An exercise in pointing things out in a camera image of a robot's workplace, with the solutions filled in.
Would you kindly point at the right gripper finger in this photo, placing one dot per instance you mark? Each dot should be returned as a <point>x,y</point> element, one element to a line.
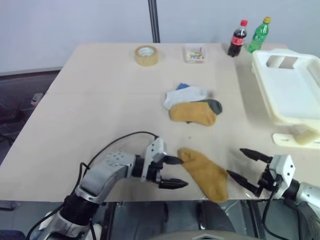
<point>256,155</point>
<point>242,180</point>

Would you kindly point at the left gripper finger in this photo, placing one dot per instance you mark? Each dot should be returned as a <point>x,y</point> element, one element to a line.
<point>173,183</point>
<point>173,160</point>

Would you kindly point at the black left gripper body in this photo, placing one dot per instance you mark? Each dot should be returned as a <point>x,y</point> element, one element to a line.
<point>153,173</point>

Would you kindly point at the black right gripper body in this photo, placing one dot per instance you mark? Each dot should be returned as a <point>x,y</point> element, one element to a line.
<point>267,180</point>

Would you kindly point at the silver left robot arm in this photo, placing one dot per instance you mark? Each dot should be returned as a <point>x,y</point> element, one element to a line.
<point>105,175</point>

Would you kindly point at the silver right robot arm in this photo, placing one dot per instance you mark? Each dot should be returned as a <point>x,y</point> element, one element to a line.
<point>310,192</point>

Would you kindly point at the mustard yellow sock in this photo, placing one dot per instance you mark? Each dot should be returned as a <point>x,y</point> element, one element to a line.
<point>192,113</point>
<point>205,172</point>

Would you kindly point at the olive green sock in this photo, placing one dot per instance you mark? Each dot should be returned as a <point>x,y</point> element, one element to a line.
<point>215,106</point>

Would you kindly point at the light grey sock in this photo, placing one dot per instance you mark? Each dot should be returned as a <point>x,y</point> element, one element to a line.
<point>185,96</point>

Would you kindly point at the white plastic basket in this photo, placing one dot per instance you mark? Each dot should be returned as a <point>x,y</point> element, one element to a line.
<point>287,95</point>

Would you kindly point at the blue sock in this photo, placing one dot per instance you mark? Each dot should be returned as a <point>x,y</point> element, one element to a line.
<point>182,86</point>

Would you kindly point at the brown packing tape roll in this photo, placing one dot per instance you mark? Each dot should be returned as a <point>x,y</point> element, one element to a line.
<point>146,60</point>

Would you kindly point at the clear box with colourful bits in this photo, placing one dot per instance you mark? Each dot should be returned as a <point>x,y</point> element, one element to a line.
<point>196,55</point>

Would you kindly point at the cola bottle with red cap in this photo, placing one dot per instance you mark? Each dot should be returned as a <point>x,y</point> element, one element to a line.
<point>236,42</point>

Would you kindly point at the green bottle with yellow cap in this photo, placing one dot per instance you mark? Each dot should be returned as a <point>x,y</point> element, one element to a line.
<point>258,37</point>

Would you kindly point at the small red and grey object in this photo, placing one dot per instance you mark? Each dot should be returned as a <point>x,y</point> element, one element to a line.
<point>37,98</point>

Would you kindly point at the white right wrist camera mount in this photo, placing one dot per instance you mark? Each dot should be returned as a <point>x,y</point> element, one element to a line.
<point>283,167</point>

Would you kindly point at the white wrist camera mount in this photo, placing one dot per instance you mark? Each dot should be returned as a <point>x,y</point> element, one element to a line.
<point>283,167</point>
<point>156,147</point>

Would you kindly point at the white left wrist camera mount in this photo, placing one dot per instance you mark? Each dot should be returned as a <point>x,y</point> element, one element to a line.
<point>156,147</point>

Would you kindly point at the dark vertical post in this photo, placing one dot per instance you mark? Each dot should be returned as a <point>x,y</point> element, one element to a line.
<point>153,20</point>

